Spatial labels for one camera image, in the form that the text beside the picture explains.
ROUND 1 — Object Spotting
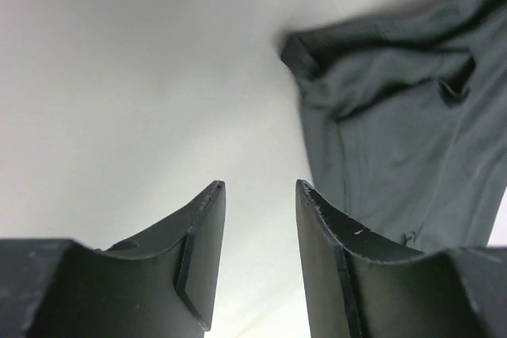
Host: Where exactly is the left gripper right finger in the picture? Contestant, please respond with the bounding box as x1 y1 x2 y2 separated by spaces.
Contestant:
295 180 506 337

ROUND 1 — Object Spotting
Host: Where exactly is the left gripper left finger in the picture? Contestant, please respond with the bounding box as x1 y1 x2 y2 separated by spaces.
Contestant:
1 181 226 337

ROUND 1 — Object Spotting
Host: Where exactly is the black t shirt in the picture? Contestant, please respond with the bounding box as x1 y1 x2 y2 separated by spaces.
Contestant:
280 0 506 252

